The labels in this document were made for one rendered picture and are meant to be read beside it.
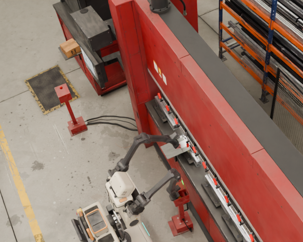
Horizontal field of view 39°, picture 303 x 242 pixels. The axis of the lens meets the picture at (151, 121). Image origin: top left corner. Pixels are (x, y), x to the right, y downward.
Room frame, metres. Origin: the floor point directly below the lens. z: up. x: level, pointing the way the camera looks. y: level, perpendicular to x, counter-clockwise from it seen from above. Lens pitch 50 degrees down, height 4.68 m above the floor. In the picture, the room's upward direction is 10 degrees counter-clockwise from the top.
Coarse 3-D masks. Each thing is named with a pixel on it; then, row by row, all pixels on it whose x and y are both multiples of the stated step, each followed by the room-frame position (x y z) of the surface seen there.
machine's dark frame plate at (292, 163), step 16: (160, 16) 3.15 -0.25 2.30; (176, 16) 3.11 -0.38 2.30; (176, 32) 2.89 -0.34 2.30; (192, 32) 2.85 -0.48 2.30; (192, 48) 2.65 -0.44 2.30; (208, 48) 2.62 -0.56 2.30; (208, 64) 2.44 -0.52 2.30; (224, 64) 2.41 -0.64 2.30; (224, 80) 2.24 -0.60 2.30; (224, 96) 2.08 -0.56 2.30; (240, 96) 2.05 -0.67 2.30; (240, 112) 1.90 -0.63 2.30; (256, 112) 1.88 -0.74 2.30; (256, 128) 1.74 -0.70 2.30; (272, 128) 1.72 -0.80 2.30; (272, 144) 1.59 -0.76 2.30; (288, 144) 1.57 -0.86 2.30; (288, 160) 1.45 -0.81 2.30; (288, 176) 1.33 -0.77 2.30
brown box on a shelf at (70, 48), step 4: (68, 40) 4.59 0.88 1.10; (72, 40) 4.57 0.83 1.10; (60, 44) 4.54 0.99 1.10; (64, 44) 4.52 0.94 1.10; (68, 44) 4.50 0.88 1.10; (72, 44) 4.49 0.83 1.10; (76, 44) 4.48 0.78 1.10; (60, 48) 4.58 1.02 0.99; (64, 48) 4.43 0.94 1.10; (68, 48) 4.42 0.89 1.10; (72, 48) 4.41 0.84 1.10; (76, 48) 4.43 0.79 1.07; (64, 52) 4.42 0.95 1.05; (68, 52) 4.38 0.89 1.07; (72, 52) 4.40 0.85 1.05; (76, 52) 4.42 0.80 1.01; (80, 52) 4.43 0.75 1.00; (64, 56) 4.41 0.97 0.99; (68, 56) 4.37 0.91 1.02; (72, 56) 4.39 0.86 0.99
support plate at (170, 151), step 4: (180, 140) 2.72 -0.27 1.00; (168, 144) 2.70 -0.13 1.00; (164, 148) 2.65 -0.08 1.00; (168, 148) 2.64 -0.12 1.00; (172, 148) 2.63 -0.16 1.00; (180, 148) 2.62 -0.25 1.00; (184, 148) 2.61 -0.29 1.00; (188, 148) 2.60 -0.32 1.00; (164, 152) 2.60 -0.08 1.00; (168, 152) 2.59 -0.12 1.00; (172, 152) 2.59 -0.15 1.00; (176, 152) 2.58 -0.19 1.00; (180, 152) 2.57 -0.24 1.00; (168, 156) 2.55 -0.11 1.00; (172, 156) 2.54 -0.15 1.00
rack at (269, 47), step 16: (240, 0) 4.83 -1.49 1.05; (272, 0) 3.90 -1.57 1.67; (272, 16) 3.87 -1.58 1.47; (256, 32) 4.13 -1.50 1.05; (272, 32) 3.86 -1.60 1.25; (224, 48) 4.77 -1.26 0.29; (272, 48) 3.81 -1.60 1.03; (240, 64) 4.38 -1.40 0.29; (288, 64) 3.52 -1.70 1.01; (256, 80) 4.02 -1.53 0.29
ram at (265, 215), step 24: (144, 24) 3.35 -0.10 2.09; (144, 48) 3.48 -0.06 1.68; (168, 72) 2.88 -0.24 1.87; (168, 96) 2.95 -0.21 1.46; (192, 96) 2.40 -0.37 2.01; (192, 120) 2.43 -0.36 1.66; (216, 144) 2.01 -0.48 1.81; (216, 168) 2.01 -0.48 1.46; (240, 168) 1.67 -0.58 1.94; (240, 192) 1.65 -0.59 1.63; (264, 192) 1.39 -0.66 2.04; (264, 216) 1.35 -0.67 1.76; (264, 240) 1.31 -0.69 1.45; (288, 240) 1.10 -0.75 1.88
